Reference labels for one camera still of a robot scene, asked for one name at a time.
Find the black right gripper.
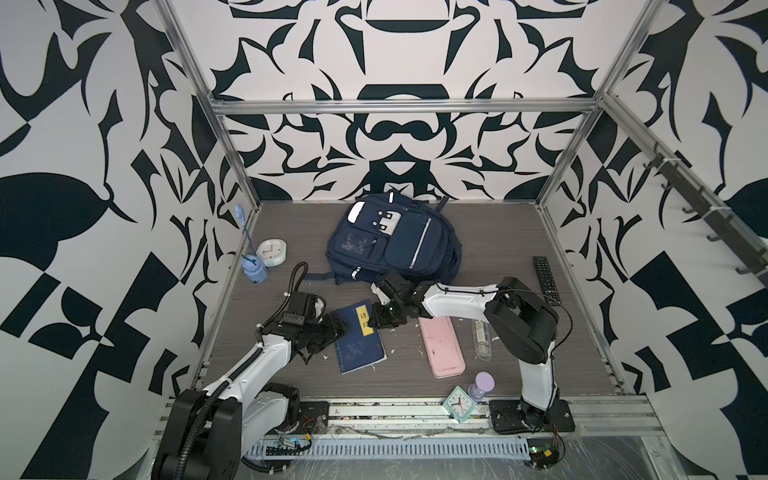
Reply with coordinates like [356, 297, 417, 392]
[362, 301, 407, 331]

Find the blue book yellow label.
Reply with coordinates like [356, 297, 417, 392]
[333, 300, 387, 375]

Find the navy blue student backpack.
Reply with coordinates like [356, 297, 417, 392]
[306, 190, 462, 285]

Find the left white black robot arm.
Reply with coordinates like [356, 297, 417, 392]
[151, 292, 346, 479]

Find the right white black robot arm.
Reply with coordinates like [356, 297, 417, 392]
[371, 272, 559, 417]

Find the pink pencil case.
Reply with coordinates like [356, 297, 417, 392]
[419, 317, 466, 379]

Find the clear plastic ruler case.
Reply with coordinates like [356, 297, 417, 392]
[473, 320, 492, 361]

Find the purple lidded small bottle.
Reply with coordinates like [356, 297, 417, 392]
[468, 371, 495, 402]

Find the left small circuit board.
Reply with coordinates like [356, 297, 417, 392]
[264, 436, 313, 457]

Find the small green alarm clock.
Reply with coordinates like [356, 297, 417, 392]
[442, 386, 476, 423]

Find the black tv remote control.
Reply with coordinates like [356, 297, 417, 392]
[532, 256, 561, 305]

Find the right circuit board green light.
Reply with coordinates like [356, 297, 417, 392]
[525, 435, 566, 471]

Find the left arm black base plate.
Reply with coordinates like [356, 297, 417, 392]
[298, 401, 330, 436]

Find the light blue round wall clock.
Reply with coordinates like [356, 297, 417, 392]
[256, 238, 287, 268]

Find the white perforated cable tray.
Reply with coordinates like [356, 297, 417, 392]
[245, 437, 530, 461]

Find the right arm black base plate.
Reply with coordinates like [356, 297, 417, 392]
[488, 399, 576, 435]

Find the wall mounted hook rail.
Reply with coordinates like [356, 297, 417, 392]
[643, 140, 768, 277]

